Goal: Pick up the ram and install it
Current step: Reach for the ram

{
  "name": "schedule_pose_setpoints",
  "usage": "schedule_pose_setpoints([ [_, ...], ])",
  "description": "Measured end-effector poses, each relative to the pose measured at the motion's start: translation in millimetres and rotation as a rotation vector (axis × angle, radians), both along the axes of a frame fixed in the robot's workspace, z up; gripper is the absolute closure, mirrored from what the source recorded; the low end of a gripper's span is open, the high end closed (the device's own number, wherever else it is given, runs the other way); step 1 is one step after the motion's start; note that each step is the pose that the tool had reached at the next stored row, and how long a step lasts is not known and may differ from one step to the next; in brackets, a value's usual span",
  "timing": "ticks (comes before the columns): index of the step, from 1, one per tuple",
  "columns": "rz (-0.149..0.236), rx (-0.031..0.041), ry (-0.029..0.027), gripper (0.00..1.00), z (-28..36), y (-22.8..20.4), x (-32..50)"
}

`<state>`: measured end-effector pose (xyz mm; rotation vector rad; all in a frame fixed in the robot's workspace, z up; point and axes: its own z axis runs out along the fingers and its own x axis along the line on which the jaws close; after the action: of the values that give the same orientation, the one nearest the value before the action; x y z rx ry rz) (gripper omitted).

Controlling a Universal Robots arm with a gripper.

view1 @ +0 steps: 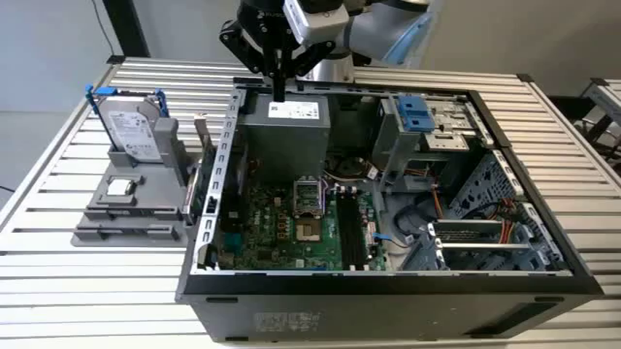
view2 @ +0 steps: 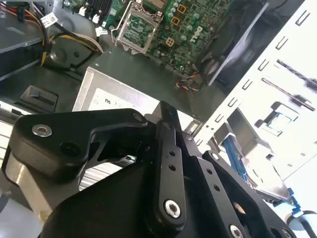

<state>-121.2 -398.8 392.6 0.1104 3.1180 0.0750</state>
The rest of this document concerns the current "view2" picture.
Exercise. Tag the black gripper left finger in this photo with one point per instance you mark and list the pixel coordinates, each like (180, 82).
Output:
(74, 124)

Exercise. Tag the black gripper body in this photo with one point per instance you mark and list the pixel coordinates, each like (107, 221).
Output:
(111, 213)

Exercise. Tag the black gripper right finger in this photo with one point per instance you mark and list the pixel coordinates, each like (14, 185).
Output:
(223, 188)

